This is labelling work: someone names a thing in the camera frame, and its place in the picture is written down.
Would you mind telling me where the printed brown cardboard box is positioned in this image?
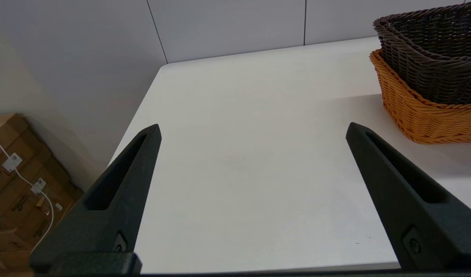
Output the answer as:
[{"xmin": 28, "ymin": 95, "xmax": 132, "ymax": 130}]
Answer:
[{"xmin": 0, "ymin": 154, "xmax": 84, "ymax": 274}]

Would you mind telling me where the orange wicker basket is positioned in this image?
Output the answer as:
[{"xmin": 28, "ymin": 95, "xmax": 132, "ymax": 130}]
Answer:
[{"xmin": 369, "ymin": 49, "xmax": 471, "ymax": 145}]

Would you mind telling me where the light brown cardboard box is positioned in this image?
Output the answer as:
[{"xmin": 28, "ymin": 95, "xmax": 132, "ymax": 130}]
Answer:
[{"xmin": 0, "ymin": 113, "xmax": 53, "ymax": 181}]

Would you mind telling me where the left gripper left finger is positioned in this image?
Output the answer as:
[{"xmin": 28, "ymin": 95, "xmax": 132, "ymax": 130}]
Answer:
[{"xmin": 30, "ymin": 124, "xmax": 162, "ymax": 274}]

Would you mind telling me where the thin white cable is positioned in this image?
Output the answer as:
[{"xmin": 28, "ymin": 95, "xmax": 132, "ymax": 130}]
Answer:
[{"xmin": 0, "ymin": 136, "xmax": 55, "ymax": 249}]

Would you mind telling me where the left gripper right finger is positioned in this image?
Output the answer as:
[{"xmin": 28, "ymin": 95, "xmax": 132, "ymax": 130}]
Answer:
[{"xmin": 345, "ymin": 122, "xmax": 471, "ymax": 270}]

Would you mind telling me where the dark brown wicker basket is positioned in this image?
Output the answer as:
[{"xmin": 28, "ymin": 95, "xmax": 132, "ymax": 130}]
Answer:
[{"xmin": 373, "ymin": 1, "xmax": 471, "ymax": 105}]

